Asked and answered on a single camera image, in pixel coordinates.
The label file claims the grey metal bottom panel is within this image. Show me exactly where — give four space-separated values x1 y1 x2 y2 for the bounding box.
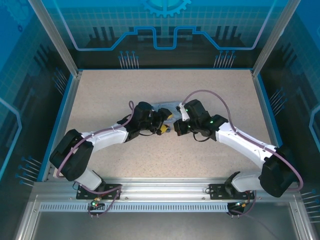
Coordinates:
14 194 320 240

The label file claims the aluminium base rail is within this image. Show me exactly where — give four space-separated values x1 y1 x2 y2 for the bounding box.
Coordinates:
32 177 298 204

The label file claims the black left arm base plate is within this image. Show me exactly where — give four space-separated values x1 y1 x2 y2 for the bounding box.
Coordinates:
76 183 123 201

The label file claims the blue pink cartoon tin box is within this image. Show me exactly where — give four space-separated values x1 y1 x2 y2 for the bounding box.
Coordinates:
151 101 186 126

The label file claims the left circuit board green light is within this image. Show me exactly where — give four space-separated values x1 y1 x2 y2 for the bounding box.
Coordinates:
87 197 105 211

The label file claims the right circuit board green light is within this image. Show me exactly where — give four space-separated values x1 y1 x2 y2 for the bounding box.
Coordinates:
227 201 251 213

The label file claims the circuit board green light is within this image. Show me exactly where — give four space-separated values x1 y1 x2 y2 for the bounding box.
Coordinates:
87 197 105 211
227 201 251 213

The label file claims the right aluminium side rail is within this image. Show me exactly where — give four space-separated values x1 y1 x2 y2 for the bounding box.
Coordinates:
250 69 287 182

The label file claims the aluminium side rail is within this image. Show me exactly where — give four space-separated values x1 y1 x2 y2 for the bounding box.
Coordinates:
250 69 287 182
41 71 84 183

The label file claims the right aluminium frame post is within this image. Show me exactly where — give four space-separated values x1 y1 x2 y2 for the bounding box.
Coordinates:
251 0 302 78

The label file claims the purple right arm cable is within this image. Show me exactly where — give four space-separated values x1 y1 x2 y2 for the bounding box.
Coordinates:
180 89 305 219

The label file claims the left aluminium frame post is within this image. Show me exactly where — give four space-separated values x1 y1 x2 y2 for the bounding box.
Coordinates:
26 0 84 78

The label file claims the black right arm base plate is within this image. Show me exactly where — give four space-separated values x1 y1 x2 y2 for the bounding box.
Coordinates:
209 183 257 201

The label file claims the aluminium frame post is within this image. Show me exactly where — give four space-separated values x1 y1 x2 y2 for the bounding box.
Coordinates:
251 0 302 78
26 0 84 78

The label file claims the left aluminium side rail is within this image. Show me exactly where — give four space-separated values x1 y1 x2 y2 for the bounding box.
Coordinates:
41 71 84 183

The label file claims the slotted aluminium strip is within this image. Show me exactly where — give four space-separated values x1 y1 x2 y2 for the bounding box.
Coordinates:
39 202 251 211

